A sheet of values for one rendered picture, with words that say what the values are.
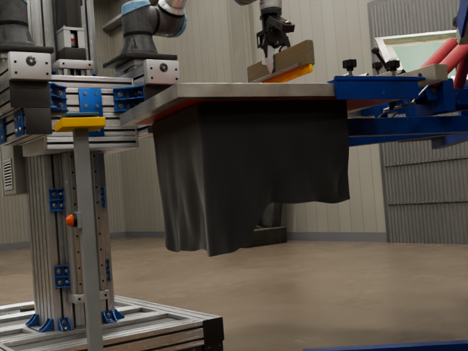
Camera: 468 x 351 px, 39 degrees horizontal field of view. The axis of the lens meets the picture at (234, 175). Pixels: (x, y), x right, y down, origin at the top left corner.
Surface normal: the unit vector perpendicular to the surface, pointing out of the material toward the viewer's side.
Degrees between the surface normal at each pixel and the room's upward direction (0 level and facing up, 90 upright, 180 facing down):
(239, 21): 90
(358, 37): 90
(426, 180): 90
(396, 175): 90
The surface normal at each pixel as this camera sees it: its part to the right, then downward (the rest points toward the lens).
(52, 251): 0.55, -0.07
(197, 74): -0.83, 0.04
